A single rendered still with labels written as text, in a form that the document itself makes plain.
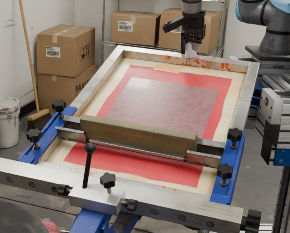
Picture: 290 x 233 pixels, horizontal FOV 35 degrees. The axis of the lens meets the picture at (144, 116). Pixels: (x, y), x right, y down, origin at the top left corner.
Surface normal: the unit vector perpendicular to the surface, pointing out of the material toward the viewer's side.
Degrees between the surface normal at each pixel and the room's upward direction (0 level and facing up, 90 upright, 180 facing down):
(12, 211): 0
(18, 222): 0
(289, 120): 90
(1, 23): 90
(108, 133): 106
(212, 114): 16
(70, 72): 90
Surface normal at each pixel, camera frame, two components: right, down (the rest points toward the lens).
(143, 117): -0.03, -0.81
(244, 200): 0.05, -0.93
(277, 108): 0.07, 0.36
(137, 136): -0.32, 0.56
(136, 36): -0.19, 0.36
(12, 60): 0.95, 0.16
